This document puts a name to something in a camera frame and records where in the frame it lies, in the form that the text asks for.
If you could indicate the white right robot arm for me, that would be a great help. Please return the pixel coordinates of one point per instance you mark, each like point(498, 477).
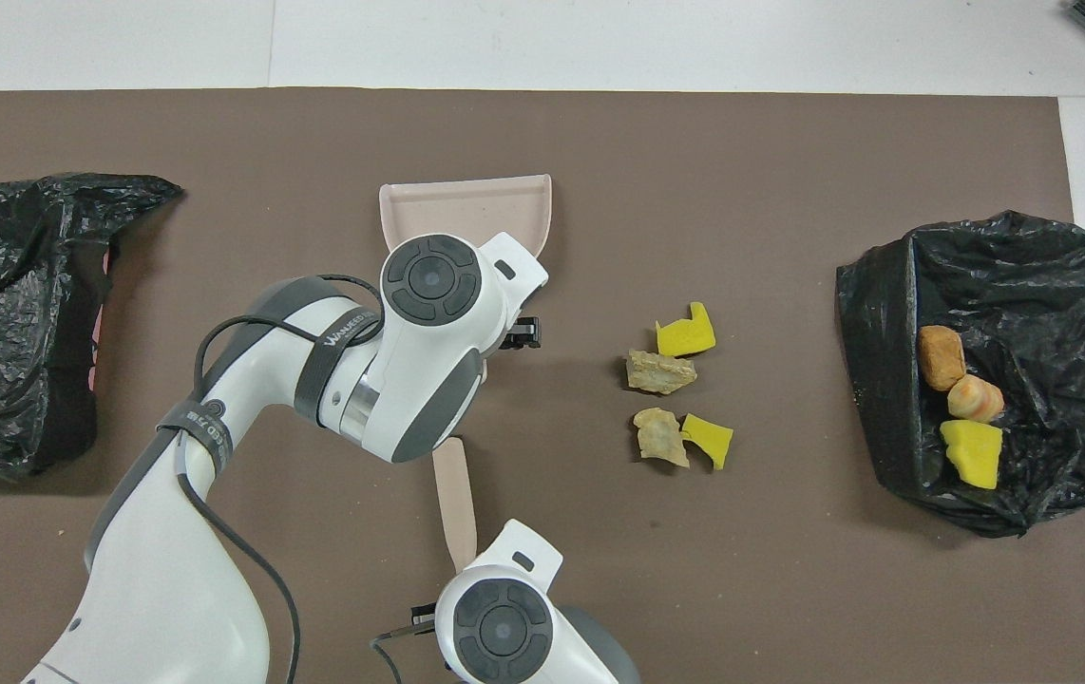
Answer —
point(504, 632)

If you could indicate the brown table mat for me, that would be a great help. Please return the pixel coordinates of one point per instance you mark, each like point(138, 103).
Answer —
point(694, 152)

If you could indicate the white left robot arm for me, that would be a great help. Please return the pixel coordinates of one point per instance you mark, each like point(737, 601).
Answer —
point(428, 356)

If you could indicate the notched yellow sponge piece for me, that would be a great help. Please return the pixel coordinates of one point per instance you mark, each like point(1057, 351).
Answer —
point(685, 334)

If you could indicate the small croissant toy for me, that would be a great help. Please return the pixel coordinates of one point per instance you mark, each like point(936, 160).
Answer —
point(660, 372)
point(661, 438)
point(975, 398)

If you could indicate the black bag lined pink bin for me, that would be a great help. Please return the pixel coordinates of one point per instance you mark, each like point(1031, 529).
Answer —
point(1, 313)

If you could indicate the yellow sponge with green side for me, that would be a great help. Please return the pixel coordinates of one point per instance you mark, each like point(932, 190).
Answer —
point(972, 454)

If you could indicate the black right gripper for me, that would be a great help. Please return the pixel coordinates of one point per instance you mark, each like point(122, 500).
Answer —
point(425, 619)

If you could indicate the beige plastic dustpan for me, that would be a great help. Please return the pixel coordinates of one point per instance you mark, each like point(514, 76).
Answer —
point(466, 204)

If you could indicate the beige brush with black bristles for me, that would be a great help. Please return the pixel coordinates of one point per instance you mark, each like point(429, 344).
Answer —
point(455, 503)

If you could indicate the brown oval bread roll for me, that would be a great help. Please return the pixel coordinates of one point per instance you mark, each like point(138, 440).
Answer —
point(942, 356)

